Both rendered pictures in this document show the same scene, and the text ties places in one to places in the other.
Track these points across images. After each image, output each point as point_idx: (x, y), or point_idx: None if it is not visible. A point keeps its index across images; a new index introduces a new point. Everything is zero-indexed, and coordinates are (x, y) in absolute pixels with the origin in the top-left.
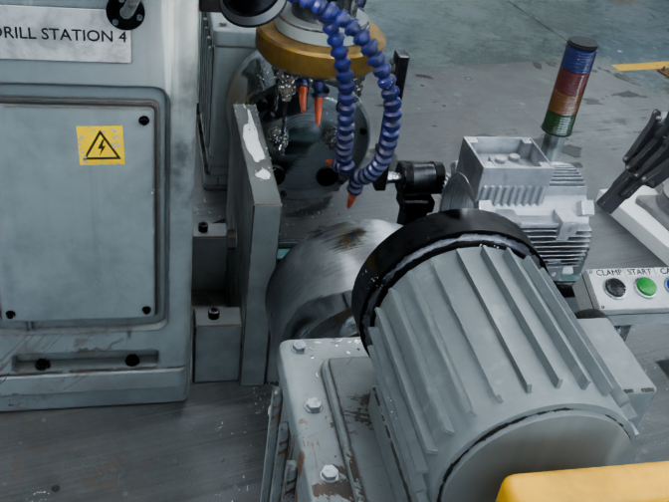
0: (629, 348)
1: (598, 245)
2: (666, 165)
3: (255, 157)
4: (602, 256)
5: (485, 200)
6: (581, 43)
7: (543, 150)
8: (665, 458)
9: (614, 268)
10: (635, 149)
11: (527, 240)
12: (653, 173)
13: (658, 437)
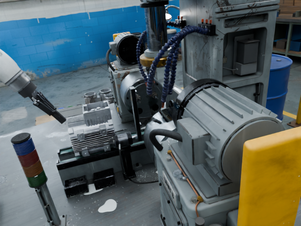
0: (53, 167)
1: (25, 218)
2: (48, 100)
3: (175, 87)
4: (29, 210)
5: None
6: (23, 134)
7: (47, 189)
8: (67, 141)
9: (29, 204)
10: (49, 108)
11: (120, 38)
12: (51, 103)
13: (66, 145)
